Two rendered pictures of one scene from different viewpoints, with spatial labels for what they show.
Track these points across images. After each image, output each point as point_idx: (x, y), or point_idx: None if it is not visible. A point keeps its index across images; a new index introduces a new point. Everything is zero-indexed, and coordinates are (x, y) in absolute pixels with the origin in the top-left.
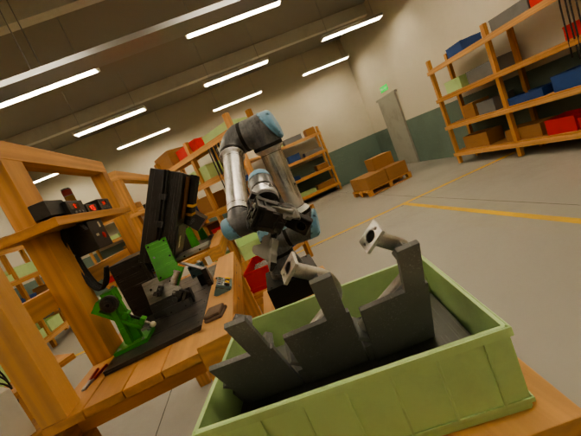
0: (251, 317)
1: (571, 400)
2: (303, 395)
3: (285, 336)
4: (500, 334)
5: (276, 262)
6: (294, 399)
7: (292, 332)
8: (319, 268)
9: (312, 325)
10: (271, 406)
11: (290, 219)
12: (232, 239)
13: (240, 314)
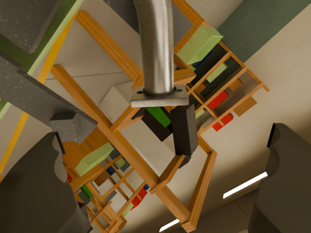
0: (73, 119)
1: None
2: (62, 27)
3: (34, 48)
4: None
5: (55, 137)
6: (57, 35)
7: (40, 37)
8: (173, 27)
9: (60, 2)
10: (41, 56)
11: (265, 181)
12: None
13: (76, 134)
